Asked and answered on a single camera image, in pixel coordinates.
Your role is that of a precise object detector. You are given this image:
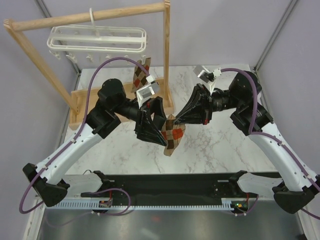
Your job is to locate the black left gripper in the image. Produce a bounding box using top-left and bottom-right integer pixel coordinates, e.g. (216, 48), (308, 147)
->
(113, 96), (175, 147)

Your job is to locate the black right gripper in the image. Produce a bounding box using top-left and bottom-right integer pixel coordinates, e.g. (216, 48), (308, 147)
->
(173, 83), (242, 125)

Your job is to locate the argyle sock beige orange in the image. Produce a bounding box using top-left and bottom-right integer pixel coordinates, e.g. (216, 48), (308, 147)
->
(131, 57), (151, 94)

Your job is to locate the white plastic clip hanger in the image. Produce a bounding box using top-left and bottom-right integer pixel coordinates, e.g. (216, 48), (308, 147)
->
(46, 8), (148, 65)

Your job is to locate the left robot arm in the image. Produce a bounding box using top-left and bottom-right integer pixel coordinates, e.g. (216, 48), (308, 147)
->
(22, 78), (167, 207)

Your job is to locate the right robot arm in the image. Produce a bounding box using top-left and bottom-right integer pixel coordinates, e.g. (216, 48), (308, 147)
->
(174, 65), (320, 214)

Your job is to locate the wooden hanger stand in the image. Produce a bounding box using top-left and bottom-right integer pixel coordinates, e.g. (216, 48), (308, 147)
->
(3, 0), (174, 130)

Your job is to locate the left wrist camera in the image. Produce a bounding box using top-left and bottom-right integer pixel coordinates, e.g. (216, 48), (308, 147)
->
(135, 74), (160, 108)

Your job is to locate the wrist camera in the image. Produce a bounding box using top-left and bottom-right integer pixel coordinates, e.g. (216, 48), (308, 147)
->
(135, 74), (160, 108)
(193, 65), (222, 94)

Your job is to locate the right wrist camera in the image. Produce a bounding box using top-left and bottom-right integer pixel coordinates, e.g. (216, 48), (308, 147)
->
(193, 65), (222, 94)

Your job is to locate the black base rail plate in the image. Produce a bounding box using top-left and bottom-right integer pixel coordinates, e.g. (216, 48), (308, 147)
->
(79, 171), (283, 207)

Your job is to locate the white cable duct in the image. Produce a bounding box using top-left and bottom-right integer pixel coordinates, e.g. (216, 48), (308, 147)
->
(51, 198), (234, 211)

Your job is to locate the aluminium frame post right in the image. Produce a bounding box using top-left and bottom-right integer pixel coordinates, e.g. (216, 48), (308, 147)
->
(252, 0), (300, 73)

